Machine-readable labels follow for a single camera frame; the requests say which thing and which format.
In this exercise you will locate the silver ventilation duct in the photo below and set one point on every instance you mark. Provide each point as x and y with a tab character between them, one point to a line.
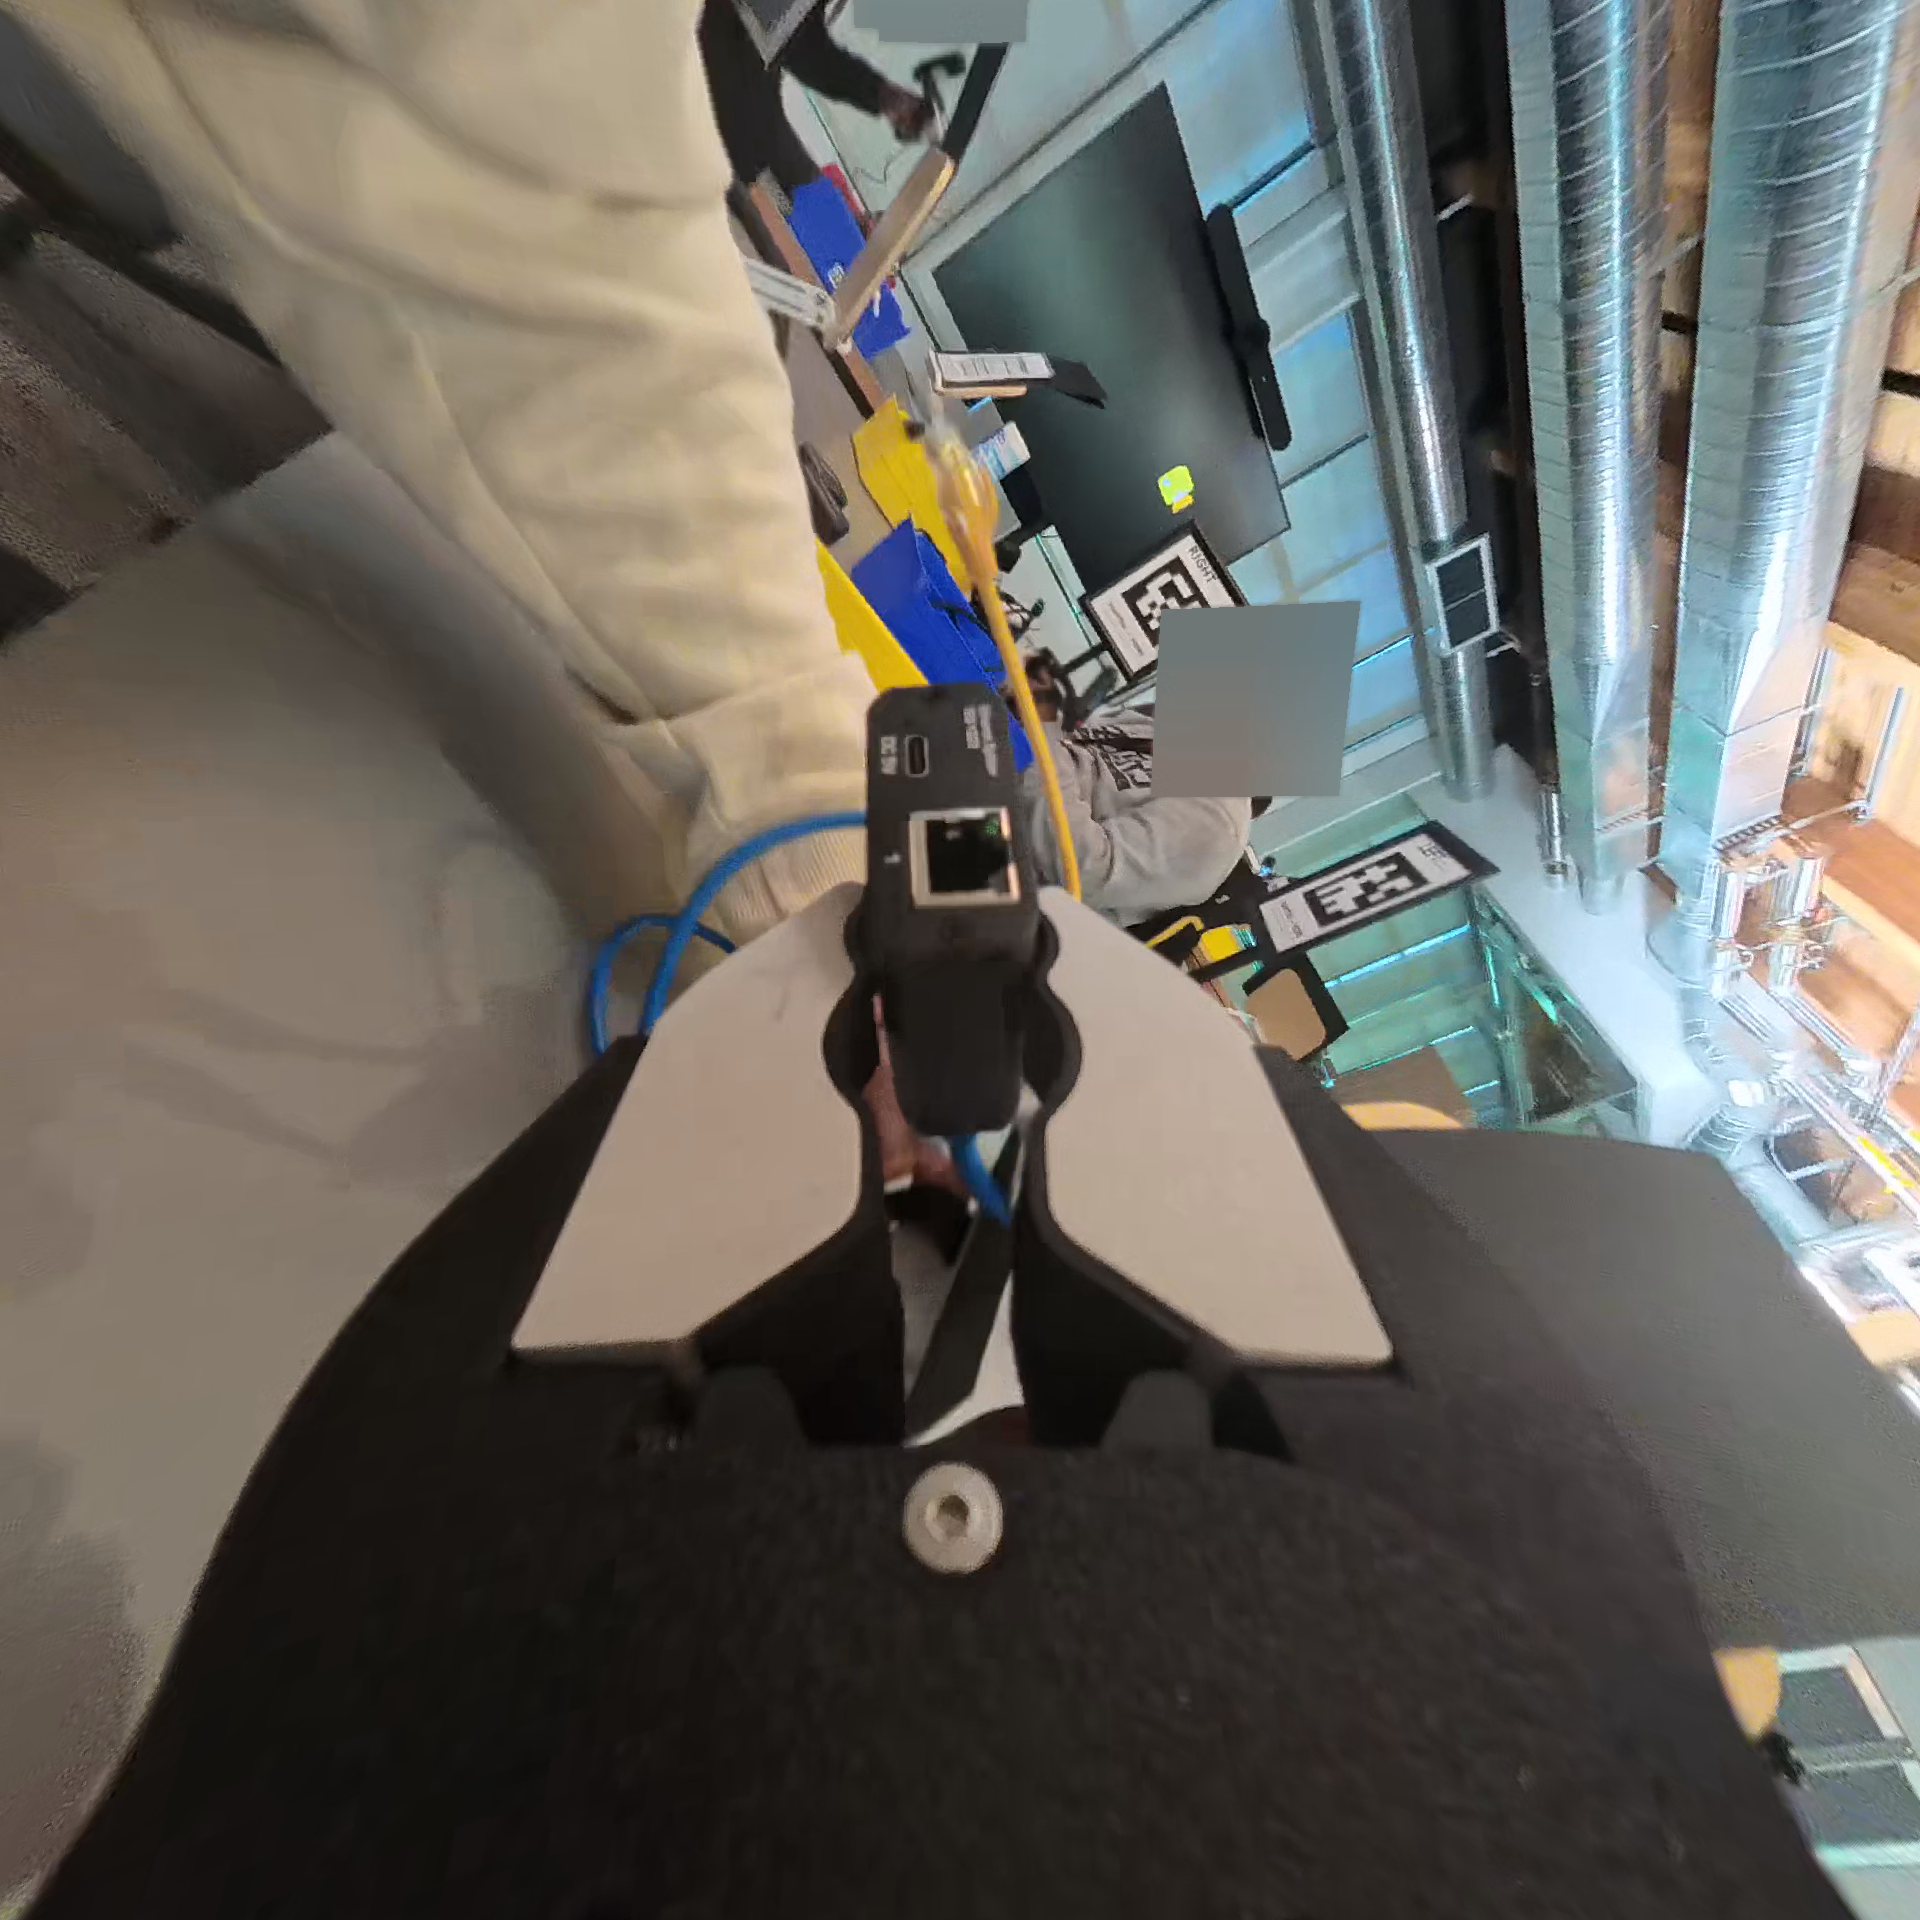
1410	299
1740	362

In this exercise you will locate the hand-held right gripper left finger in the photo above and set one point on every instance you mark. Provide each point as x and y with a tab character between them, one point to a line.
706	1201

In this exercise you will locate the yellow plastic bin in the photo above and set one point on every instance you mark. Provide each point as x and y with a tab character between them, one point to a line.
900	480

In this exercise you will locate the blue plastic bin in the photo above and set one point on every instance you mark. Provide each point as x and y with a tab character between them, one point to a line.
914	586

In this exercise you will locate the black wall monitor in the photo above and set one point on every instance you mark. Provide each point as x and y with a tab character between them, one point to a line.
1112	331

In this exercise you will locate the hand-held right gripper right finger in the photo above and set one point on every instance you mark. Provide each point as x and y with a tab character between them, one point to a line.
1217	1201

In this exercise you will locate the black ethernet port adapter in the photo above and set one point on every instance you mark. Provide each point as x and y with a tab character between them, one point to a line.
961	990

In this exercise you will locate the person's left forearm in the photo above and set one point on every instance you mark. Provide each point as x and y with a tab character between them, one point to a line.
509	331

